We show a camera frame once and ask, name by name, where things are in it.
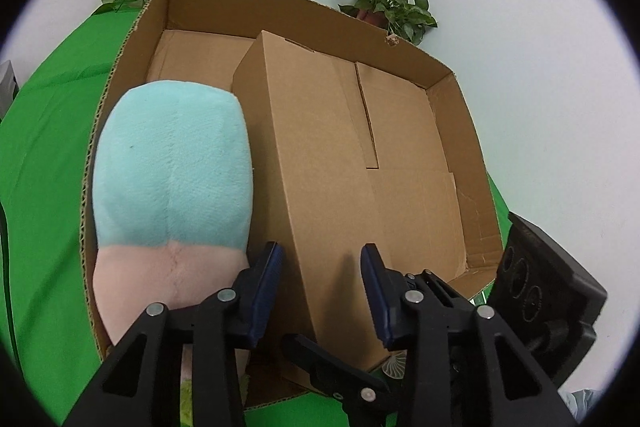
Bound white patterned object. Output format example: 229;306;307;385
382;352;408;380

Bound small cardboard box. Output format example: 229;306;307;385
232;29;468;388

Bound green cloth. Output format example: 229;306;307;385
0;9;506;427

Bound light blue cloth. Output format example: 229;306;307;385
560;387;596;423

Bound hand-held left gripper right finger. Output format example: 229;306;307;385
360;243;578;427

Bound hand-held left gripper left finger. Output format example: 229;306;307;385
65;241;286;427

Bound light blue pink plush toy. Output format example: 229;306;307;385
92;79;256;383

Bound grey object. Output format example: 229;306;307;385
0;61;21;108

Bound large cardboard box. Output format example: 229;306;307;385
80;0;503;410

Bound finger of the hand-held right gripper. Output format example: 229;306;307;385
282;334;396;427

